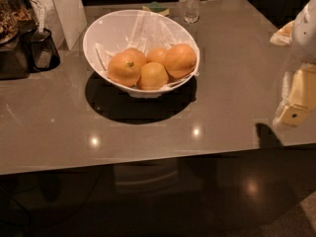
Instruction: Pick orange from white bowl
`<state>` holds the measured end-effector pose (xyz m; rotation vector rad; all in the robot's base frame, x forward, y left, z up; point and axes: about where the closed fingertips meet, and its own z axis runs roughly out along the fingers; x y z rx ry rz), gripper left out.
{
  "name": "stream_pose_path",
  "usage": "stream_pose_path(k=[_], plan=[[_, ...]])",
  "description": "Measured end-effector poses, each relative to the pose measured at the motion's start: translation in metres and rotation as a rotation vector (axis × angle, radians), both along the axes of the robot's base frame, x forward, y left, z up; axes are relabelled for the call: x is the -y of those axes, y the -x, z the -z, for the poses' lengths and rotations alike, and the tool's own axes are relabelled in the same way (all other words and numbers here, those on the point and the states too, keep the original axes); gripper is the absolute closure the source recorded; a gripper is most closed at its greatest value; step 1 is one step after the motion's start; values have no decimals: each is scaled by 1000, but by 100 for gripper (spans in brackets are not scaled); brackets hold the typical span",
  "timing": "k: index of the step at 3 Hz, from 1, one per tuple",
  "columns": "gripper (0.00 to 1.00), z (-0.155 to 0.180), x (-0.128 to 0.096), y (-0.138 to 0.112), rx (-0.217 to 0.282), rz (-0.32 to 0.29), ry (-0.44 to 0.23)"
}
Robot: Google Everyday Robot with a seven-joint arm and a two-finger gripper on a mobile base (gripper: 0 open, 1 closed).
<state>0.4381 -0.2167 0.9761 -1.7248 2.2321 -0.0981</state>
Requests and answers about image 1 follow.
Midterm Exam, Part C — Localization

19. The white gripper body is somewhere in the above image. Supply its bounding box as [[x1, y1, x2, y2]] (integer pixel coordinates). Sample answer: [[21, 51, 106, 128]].
[[291, 0, 316, 64]]

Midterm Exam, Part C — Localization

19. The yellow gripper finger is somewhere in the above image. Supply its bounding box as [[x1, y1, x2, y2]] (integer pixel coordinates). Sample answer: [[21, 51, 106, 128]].
[[270, 21, 293, 46], [273, 64, 316, 128]]

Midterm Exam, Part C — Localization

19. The orange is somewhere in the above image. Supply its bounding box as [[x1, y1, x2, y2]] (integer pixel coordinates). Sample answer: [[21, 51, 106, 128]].
[[124, 47, 147, 67], [107, 52, 142, 87], [146, 47, 167, 64], [137, 62, 169, 91], [164, 43, 197, 79]]

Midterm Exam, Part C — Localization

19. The white paper bowl liner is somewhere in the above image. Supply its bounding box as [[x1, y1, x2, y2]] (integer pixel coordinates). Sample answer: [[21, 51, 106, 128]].
[[95, 10, 200, 91]]

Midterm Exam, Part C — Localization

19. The white bowl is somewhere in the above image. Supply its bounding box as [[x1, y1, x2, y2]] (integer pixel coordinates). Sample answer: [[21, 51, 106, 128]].
[[83, 10, 199, 98]]

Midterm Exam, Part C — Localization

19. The clear plastic water bottle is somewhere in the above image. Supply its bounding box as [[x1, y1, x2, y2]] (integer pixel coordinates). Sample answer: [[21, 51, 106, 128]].
[[184, 0, 200, 24]]

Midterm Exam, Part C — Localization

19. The green yellow sponge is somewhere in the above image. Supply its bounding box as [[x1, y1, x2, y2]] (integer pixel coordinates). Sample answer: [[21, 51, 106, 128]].
[[142, 1, 170, 17]]

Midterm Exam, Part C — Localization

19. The white board leaning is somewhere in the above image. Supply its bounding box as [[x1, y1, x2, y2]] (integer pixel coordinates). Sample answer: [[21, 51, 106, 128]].
[[34, 0, 87, 50]]

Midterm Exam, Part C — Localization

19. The black mesh cup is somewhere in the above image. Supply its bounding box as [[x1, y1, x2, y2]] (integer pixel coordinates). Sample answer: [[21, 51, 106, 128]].
[[20, 29, 60, 72]]

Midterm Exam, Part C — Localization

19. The white utensil in cup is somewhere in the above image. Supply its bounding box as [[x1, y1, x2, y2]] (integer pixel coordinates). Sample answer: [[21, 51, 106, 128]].
[[32, 1, 48, 41]]

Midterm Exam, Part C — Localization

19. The dark appliance with food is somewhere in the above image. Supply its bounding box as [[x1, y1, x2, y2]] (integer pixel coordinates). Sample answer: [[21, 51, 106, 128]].
[[0, 0, 34, 80]]

